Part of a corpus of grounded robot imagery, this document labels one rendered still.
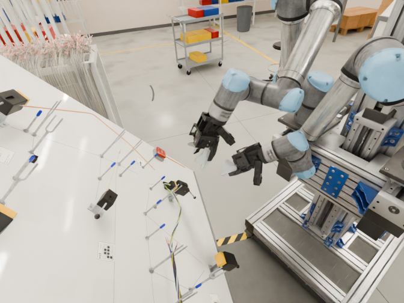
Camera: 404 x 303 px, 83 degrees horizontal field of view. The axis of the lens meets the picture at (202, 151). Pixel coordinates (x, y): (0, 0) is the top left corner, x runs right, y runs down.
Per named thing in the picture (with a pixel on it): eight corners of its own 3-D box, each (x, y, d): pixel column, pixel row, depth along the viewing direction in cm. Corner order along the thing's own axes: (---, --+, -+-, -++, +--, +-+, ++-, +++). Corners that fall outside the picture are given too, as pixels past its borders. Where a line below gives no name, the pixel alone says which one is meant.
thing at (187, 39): (211, 59, 522) (209, 4, 452) (223, 66, 488) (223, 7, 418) (171, 70, 489) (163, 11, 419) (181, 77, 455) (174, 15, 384)
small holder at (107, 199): (77, 223, 58) (94, 208, 56) (92, 201, 66) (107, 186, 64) (92, 232, 60) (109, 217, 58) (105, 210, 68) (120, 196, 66)
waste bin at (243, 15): (254, 30, 692) (256, 6, 651) (241, 33, 677) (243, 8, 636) (244, 27, 723) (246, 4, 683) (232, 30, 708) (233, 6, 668)
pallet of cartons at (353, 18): (353, 23, 691) (359, 6, 662) (377, 29, 633) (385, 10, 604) (321, 29, 664) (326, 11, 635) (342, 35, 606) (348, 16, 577)
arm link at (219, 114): (228, 100, 78) (238, 114, 72) (222, 112, 80) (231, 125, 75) (209, 96, 74) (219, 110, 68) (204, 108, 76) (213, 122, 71)
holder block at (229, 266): (228, 280, 90) (247, 268, 87) (208, 276, 83) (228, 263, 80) (224, 269, 94) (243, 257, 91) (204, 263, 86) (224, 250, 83)
